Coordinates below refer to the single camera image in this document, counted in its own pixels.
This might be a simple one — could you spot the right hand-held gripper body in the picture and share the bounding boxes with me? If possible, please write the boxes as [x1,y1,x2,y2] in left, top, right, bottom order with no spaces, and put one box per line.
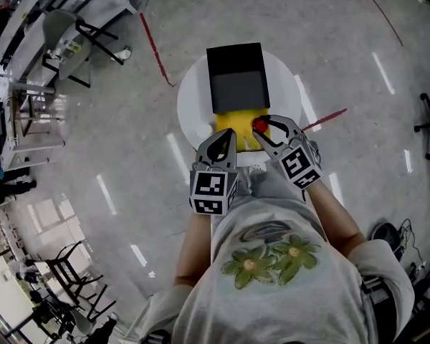
[271,138,325,191]

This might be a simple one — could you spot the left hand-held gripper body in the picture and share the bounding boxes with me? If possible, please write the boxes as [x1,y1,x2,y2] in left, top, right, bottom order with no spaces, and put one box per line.
[188,161,240,216]

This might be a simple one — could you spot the black box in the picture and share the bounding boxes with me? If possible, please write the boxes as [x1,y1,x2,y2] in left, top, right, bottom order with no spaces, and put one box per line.
[205,42,272,115]

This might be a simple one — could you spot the person's right forearm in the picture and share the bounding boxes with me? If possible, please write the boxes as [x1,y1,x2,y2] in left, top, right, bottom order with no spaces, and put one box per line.
[303,179,367,258]

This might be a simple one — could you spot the person's left forearm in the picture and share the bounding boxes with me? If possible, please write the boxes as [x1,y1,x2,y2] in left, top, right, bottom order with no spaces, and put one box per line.
[173,209,216,288]

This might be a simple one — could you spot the yellow block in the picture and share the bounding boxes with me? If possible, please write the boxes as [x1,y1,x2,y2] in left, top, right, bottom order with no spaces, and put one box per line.
[214,108,273,153]

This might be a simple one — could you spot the round white table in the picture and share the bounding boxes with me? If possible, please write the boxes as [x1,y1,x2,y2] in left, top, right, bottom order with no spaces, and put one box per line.
[176,50,302,168]

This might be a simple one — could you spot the round black device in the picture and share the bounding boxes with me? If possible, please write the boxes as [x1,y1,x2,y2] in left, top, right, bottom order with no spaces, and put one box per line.
[370,221,403,254]

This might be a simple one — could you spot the grey flower-print shirt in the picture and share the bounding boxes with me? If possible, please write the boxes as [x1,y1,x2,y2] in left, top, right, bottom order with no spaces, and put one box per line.
[138,169,416,344]

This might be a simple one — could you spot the green shell chair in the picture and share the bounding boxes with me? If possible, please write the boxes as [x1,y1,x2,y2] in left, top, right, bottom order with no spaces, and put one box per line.
[41,8,125,88]

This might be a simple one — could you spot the long white workbench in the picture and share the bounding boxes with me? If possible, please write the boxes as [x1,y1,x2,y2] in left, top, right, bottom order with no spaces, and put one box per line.
[0,0,139,96]

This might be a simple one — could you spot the black floor cables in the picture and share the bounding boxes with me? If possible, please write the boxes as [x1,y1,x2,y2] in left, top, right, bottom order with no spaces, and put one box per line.
[396,218,428,264]

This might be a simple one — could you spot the black frame chair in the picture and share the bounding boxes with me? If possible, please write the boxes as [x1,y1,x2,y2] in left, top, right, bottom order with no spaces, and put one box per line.
[44,241,118,323]

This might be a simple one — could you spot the white metal frame stand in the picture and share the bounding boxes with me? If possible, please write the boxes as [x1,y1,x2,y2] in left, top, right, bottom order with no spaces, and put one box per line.
[9,82,66,168]

